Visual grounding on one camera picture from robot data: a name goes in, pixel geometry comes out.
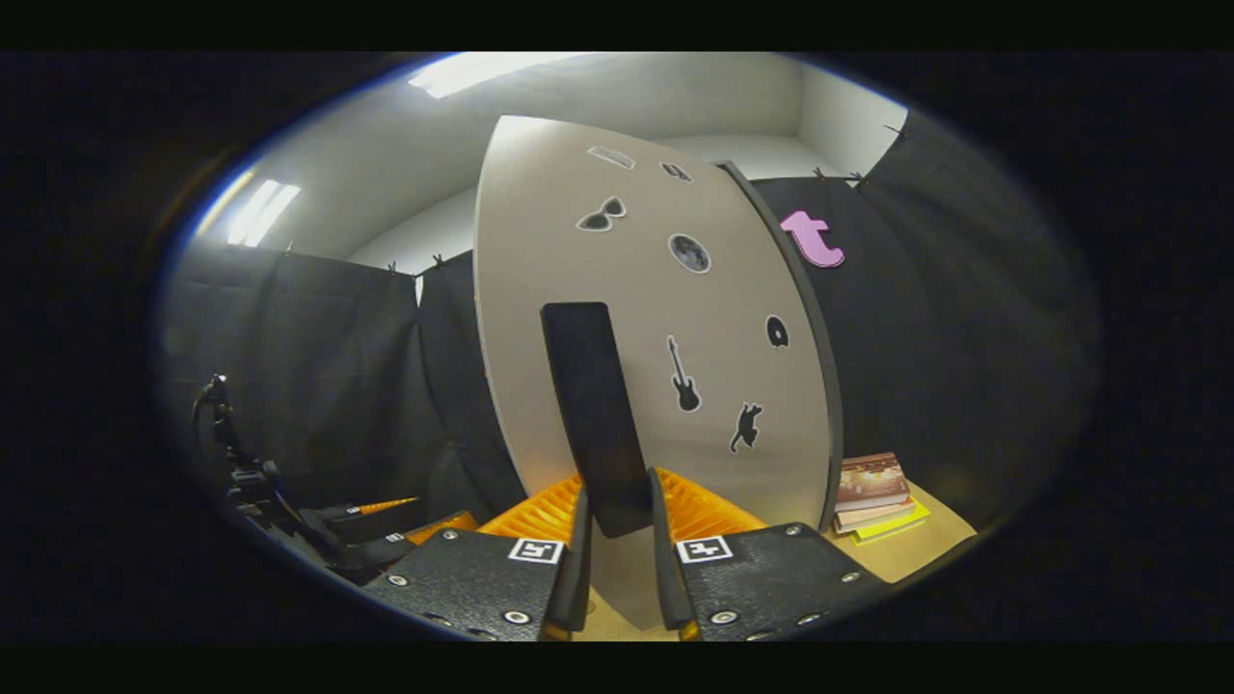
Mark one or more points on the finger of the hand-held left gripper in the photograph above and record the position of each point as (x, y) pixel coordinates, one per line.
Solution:
(439, 528)
(386, 509)

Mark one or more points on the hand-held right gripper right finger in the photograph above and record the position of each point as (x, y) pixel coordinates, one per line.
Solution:
(665, 578)

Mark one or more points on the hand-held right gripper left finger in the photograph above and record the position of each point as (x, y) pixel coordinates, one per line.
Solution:
(580, 578)

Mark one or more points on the grey cabinet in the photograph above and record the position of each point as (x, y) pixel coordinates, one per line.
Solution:
(835, 424)

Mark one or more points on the white cabinet door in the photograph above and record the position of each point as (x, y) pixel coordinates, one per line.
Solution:
(540, 241)

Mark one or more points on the pale book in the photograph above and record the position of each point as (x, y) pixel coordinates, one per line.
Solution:
(868, 521)

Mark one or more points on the brown cover book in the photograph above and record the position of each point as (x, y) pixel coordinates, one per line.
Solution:
(872, 480)

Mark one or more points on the black backdrop cloth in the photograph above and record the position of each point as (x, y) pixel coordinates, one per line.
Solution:
(964, 337)

